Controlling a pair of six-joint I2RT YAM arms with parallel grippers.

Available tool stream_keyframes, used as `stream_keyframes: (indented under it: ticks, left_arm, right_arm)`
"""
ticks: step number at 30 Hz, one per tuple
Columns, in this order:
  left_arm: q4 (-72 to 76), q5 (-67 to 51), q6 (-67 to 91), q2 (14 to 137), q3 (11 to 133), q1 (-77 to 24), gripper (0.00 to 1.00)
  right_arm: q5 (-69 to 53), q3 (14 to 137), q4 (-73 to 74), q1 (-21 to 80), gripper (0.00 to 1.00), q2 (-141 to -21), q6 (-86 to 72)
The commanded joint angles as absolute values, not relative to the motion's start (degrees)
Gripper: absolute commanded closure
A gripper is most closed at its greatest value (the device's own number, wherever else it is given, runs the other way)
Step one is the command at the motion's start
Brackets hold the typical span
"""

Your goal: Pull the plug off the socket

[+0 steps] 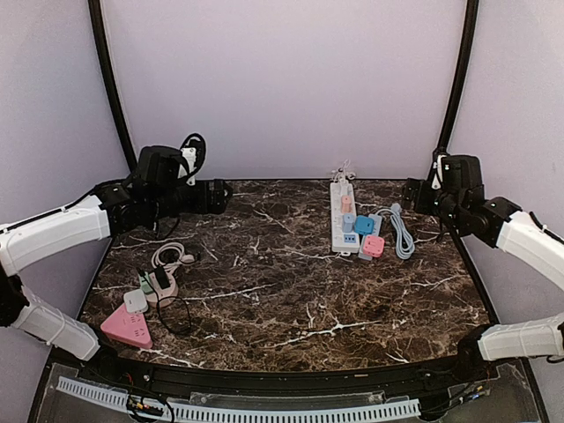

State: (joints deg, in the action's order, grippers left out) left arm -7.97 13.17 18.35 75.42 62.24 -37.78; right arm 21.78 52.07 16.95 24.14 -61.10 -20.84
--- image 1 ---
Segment black front rail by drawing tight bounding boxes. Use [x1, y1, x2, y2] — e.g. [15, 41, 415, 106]
[26, 341, 550, 423]

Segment pink triangular power socket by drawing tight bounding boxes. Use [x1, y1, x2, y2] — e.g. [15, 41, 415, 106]
[100, 303, 152, 349]

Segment green plug adapter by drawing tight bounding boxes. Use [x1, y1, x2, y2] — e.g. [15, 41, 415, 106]
[137, 269, 154, 295]

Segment pink charger plug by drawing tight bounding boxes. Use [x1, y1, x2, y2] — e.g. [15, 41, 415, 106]
[341, 195, 353, 214]

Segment grey-blue power strip cable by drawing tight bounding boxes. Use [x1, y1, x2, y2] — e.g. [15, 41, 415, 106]
[374, 202, 416, 261]

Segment pink round socket base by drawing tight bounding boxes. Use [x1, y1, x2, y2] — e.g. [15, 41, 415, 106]
[145, 269, 178, 308]

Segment white slotted cable duct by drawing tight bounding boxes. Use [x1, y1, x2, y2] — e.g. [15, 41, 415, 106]
[56, 376, 421, 422]

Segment white multicolour power strip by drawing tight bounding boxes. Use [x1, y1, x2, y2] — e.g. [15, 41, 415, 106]
[330, 180, 360, 256]

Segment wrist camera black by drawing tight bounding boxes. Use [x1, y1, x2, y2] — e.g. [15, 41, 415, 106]
[431, 153, 483, 194]
[131, 133, 206, 189]

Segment right black frame post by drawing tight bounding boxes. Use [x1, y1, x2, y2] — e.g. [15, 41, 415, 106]
[434, 0, 479, 154]

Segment white square charger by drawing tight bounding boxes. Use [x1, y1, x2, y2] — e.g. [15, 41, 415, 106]
[123, 289, 149, 315]

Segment black frame post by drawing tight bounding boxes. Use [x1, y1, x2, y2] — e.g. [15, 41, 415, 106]
[87, 0, 137, 171]
[434, 0, 479, 154]

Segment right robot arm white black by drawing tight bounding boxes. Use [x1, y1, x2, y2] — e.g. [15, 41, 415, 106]
[402, 178, 563, 382]

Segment left black frame post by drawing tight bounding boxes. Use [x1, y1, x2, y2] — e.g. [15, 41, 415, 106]
[87, 0, 137, 171]

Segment blue square plug adapter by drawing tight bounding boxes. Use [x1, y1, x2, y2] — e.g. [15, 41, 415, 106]
[354, 216, 375, 236]

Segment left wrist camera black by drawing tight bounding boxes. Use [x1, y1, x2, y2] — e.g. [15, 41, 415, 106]
[131, 133, 206, 189]

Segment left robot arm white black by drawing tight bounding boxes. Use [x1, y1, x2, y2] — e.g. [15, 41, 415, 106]
[1, 179, 233, 384]

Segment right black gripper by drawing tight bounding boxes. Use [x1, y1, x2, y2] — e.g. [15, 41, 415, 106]
[402, 176, 464, 228]

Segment white strip cable bundle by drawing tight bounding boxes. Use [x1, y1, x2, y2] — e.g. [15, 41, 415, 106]
[332, 159, 357, 184]

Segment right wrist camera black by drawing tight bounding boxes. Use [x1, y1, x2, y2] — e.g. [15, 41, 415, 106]
[431, 153, 483, 194]

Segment white pink coiled cable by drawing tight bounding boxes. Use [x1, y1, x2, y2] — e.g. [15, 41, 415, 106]
[151, 244, 197, 271]

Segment light blue charger plug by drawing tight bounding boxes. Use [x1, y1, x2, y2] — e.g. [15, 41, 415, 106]
[342, 213, 356, 234]

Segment pink square plug adapter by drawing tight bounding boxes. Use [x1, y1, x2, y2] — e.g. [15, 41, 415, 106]
[360, 234, 385, 258]

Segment black thin cable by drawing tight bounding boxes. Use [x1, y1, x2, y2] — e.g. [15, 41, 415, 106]
[152, 268, 193, 337]

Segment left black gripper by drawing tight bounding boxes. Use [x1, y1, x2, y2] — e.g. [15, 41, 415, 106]
[149, 177, 232, 221]

